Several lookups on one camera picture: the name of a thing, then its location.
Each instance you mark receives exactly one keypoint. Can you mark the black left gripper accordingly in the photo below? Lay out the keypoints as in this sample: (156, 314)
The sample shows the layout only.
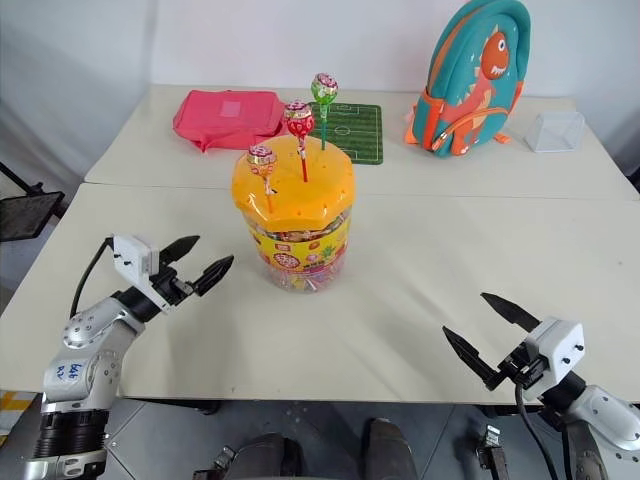
(171, 289)

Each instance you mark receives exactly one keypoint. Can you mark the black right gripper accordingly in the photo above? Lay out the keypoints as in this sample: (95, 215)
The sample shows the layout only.
(520, 367)

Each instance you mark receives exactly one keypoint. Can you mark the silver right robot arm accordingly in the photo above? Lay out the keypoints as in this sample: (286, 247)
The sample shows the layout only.
(597, 417)

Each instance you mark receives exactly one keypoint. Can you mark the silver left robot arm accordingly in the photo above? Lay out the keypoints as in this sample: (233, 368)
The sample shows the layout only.
(95, 325)

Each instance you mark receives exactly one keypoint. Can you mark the yellow-lidded lollipop jar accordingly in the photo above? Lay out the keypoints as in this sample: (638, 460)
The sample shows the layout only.
(292, 215)

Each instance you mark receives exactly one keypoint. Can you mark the pink-wrapped lollipop orange stick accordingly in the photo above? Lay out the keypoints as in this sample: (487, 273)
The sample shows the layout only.
(262, 167)

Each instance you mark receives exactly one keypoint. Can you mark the red-wrapped lollipop red stick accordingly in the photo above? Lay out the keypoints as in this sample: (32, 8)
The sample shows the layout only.
(299, 125)

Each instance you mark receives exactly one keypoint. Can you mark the green-wrapped lollipop green stick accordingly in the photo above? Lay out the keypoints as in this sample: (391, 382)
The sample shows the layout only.
(324, 95)

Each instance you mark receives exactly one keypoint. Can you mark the small black metal clamp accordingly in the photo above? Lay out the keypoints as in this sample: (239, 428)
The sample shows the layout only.
(217, 462)
(490, 447)

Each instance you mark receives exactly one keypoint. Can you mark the pink fabric bag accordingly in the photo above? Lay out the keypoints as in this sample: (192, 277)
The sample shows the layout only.
(227, 117)

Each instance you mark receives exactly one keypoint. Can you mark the dark rounded robot foot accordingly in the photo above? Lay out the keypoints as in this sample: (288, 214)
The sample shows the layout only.
(392, 447)
(270, 457)

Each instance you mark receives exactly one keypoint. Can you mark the black stand with tray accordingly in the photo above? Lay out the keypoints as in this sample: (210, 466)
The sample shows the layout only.
(25, 207)

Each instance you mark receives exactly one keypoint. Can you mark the green soccer field mat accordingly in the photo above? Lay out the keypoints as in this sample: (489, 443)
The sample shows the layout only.
(357, 130)

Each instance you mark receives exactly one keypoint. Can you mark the clear plastic box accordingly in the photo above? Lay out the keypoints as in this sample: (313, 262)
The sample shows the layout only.
(557, 131)

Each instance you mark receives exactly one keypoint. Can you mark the teal dinosaur backpack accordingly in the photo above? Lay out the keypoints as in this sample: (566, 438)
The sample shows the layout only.
(470, 85)

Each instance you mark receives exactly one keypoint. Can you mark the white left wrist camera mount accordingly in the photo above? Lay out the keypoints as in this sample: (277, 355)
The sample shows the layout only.
(134, 261)

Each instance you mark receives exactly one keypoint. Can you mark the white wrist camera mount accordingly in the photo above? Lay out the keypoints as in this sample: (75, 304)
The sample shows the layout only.
(134, 261)
(557, 350)

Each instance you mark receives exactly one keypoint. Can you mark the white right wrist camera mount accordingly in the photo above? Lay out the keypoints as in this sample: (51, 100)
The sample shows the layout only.
(557, 350)

